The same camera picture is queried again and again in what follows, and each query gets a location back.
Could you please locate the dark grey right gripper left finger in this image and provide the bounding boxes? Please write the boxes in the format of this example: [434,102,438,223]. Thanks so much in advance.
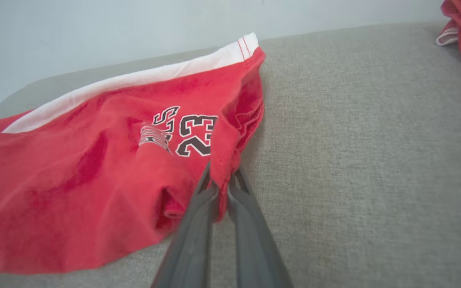
[150,162,219,288]

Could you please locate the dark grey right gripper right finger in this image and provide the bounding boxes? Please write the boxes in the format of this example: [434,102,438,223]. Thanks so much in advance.
[227,166,294,288]

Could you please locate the red shorts with 23 print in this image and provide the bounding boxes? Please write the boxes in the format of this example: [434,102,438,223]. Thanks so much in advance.
[0,32,266,275]

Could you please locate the grey fabric sofa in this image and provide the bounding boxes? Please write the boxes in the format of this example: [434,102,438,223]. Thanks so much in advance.
[0,22,461,288]

